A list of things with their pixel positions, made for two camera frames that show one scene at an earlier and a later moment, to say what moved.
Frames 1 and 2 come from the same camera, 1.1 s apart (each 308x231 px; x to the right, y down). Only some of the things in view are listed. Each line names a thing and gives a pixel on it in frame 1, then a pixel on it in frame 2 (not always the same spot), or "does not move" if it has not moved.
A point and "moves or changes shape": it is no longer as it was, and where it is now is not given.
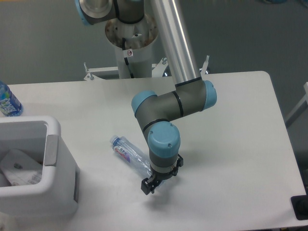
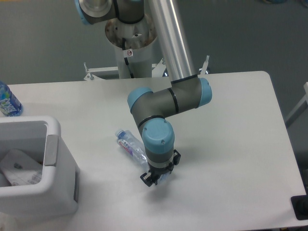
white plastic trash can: x=57 y=193 does not move
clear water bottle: x=132 y=154 moves or changes shape
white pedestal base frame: x=92 y=71 does not move
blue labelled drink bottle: x=10 y=105 does not move
